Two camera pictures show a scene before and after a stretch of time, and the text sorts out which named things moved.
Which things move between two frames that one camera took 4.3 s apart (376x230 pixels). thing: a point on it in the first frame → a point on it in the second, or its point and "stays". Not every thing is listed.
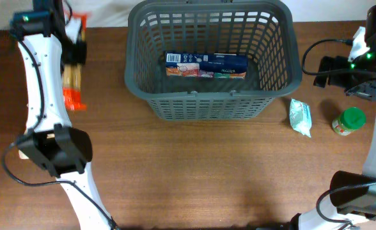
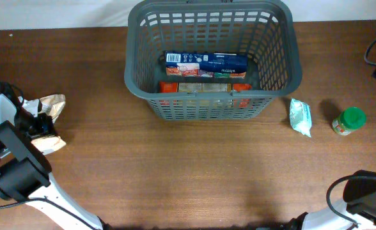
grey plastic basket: [265, 30] stays
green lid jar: [350, 119] stays
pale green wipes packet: [300, 117] stays
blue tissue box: [206, 64] stays
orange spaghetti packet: [72, 72] → [175, 87]
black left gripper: [82, 57] → [48, 125]
